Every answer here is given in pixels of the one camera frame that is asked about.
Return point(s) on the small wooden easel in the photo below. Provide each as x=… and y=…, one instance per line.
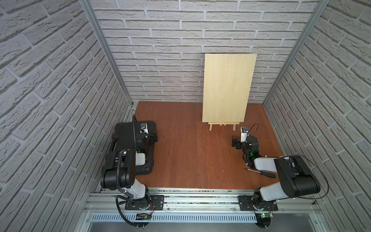
x=233, y=124

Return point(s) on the left aluminium corner post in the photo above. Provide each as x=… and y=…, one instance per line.
x=88, y=9

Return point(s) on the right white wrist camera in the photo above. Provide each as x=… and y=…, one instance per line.
x=244, y=134

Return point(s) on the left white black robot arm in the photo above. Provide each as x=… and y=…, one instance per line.
x=131, y=154

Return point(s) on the black handled screwdriver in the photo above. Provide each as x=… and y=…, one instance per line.
x=262, y=173

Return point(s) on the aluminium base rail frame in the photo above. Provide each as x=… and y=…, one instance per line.
x=192, y=205

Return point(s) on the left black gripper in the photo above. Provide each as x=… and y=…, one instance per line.
x=152, y=136

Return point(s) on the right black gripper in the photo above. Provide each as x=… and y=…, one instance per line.
x=238, y=143

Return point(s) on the light wooden board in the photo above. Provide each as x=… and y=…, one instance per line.
x=226, y=87

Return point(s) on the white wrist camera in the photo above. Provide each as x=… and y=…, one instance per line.
x=143, y=128
x=244, y=134

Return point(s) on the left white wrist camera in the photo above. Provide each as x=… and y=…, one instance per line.
x=143, y=128

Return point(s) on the right aluminium corner post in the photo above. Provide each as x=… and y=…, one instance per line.
x=320, y=7

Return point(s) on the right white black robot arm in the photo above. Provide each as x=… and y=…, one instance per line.
x=295, y=177

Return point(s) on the aluminium corner post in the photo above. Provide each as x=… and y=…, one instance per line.
x=320, y=7
x=88, y=9

